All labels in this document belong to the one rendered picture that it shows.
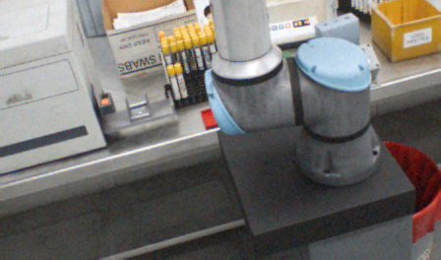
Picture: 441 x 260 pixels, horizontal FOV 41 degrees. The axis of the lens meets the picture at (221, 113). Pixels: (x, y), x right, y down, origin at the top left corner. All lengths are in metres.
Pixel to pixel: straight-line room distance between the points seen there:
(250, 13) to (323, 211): 0.36
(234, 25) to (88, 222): 1.37
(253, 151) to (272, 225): 0.19
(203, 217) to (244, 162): 0.91
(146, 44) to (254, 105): 0.68
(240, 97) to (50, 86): 0.49
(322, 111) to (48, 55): 0.58
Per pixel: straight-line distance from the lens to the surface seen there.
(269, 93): 0.92
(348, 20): 1.48
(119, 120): 1.36
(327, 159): 1.03
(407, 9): 1.59
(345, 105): 0.95
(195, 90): 1.44
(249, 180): 1.07
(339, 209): 1.01
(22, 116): 1.32
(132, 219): 2.07
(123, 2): 1.81
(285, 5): 1.58
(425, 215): 1.72
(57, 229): 2.15
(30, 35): 1.25
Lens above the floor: 1.65
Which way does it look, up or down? 34 degrees down
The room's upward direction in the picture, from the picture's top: 12 degrees counter-clockwise
